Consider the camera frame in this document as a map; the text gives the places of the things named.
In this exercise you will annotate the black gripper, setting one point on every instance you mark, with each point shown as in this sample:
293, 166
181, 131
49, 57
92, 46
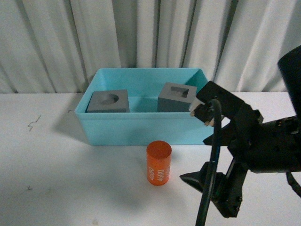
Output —
271, 147

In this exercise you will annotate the gray cube with square hole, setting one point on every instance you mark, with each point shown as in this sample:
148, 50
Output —
176, 97

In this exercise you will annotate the gray cube with round hole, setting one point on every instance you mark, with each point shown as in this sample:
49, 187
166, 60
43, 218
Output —
109, 101

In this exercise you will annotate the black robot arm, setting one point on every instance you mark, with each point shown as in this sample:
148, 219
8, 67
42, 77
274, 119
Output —
212, 102

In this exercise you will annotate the light blue plastic box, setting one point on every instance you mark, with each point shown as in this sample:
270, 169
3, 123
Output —
142, 124

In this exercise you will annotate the orange cylinder with white text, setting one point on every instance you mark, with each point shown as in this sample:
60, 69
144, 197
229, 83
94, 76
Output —
158, 160

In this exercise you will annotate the white pleated curtain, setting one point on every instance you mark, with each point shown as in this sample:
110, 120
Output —
56, 46

